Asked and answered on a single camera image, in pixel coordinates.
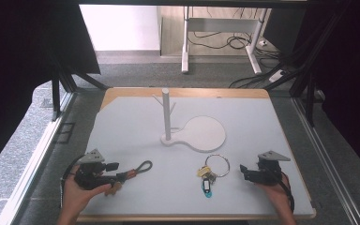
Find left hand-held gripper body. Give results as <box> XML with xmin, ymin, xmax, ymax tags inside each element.
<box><xmin>74</xmin><ymin>148</ymin><xmax>118</xmax><ymax>190</ymax></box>

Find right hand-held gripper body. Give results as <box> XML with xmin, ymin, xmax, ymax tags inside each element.
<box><xmin>244</xmin><ymin>150</ymin><xmax>292</xmax><ymax>187</ymax></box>

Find orange black strap keychain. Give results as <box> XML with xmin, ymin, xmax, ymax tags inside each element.
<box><xmin>104</xmin><ymin>159</ymin><xmax>154</xmax><ymax>197</ymax></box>

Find metal key ring with keys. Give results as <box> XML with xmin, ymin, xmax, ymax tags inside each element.
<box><xmin>197</xmin><ymin>153</ymin><xmax>232</xmax><ymax>199</ymax></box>

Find white key holder stand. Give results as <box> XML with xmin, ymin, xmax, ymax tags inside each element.
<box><xmin>152</xmin><ymin>87</ymin><xmax>227</xmax><ymax>154</ymax></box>

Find person's right hand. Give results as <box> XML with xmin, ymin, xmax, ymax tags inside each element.
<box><xmin>255</xmin><ymin>173</ymin><xmax>293</xmax><ymax>211</ymax></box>

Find person's left hand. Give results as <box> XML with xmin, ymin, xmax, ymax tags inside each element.
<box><xmin>61</xmin><ymin>172</ymin><xmax>113</xmax><ymax>214</ymax></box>

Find white power strip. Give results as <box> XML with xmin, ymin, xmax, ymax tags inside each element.
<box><xmin>268</xmin><ymin>68</ymin><xmax>288</xmax><ymax>83</ymax></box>

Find black curtain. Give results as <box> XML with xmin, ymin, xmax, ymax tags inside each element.
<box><xmin>0</xmin><ymin>0</ymin><xmax>101</xmax><ymax>181</ymax></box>
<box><xmin>263</xmin><ymin>0</ymin><xmax>360</xmax><ymax>174</ymax></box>

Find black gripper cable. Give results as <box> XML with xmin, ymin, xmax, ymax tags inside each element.
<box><xmin>59</xmin><ymin>154</ymin><xmax>86</xmax><ymax>209</ymax></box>
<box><xmin>279</xmin><ymin>172</ymin><xmax>295</xmax><ymax>214</ymax></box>

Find aluminium rail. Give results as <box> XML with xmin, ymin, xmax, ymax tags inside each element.
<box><xmin>0</xmin><ymin>93</ymin><xmax>77</xmax><ymax>225</ymax></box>
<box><xmin>292</xmin><ymin>96</ymin><xmax>360</xmax><ymax>225</ymax></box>

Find black metal frame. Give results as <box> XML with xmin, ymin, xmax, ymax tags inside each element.
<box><xmin>50</xmin><ymin>69</ymin><xmax>111</xmax><ymax>122</ymax></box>
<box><xmin>263</xmin><ymin>8</ymin><xmax>345</xmax><ymax>128</ymax></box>

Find black floor cables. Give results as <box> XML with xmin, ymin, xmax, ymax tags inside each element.
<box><xmin>187</xmin><ymin>29</ymin><xmax>296</xmax><ymax>89</ymax></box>

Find white desk frame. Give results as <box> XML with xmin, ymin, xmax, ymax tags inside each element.
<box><xmin>181</xmin><ymin>6</ymin><xmax>270</xmax><ymax>75</ymax></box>

